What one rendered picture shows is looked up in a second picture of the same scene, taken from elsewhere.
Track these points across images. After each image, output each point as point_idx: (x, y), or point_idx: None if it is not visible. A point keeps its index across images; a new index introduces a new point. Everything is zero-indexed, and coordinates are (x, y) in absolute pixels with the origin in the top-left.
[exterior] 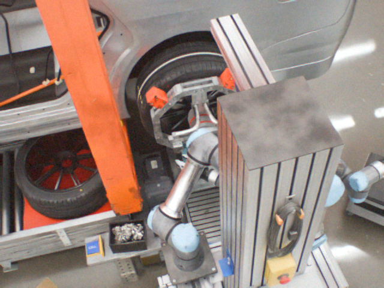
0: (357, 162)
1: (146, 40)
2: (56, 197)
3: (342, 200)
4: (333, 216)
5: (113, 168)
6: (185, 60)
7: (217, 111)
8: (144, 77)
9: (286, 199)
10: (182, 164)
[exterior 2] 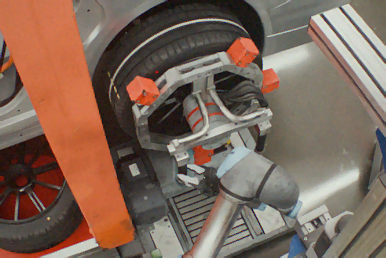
0: (367, 125)
1: (123, 14)
2: (19, 230)
3: (359, 174)
4: (352, 197)
5: (100, 204)
6: (178, 33)
7: (369, 194)
8: (118, 60)
9: None
10: (188, 181)
